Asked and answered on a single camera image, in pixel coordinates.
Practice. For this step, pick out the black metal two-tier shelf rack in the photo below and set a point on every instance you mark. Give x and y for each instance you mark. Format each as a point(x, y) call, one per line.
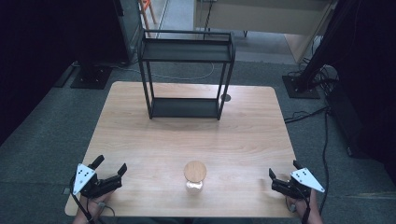
point(185, 51)

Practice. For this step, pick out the glass jar with wooden lid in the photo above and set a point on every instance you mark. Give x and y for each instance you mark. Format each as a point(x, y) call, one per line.
point(195, 171)

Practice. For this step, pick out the orange stool legs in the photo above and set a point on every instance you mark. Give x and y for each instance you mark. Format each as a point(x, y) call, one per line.
point(146, 12)

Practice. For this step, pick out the round grey table grommet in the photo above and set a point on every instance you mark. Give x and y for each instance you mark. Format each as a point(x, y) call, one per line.
point(225, 97)

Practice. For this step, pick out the black stand with base plate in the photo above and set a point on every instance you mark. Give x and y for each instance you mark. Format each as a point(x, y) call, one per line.
point(320, 49)

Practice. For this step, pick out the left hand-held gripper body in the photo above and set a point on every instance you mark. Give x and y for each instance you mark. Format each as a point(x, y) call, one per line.
point(88, 184)

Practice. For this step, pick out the person's left hand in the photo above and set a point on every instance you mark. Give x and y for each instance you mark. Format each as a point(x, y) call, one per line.
point(90, 208)

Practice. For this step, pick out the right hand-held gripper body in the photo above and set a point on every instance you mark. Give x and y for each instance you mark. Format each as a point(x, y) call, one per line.
point(295, 187)

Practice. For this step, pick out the black box on floor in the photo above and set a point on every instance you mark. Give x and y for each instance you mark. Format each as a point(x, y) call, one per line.
point(351, 124)

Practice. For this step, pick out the person's right hand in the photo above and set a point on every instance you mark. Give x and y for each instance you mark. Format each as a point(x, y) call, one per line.
point(306, 211)

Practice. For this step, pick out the black square stand base plate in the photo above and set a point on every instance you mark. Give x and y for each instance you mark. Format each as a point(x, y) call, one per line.
point(91, 77)

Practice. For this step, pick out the beige wooden cabinet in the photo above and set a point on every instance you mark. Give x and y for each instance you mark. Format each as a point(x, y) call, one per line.
point(258, 15)

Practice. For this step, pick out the dark grey cabinet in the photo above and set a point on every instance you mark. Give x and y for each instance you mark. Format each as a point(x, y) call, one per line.
point(130, 28)

